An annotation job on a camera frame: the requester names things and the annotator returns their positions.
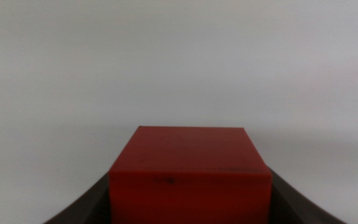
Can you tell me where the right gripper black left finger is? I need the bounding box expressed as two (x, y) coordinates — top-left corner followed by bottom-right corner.
(44, 172), (112, 224)

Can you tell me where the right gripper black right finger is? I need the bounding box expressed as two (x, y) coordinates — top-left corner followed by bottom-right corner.
(269, 167), (348, 224)

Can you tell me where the red cube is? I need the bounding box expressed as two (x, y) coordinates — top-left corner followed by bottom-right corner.
(108, 125), (273, 224)

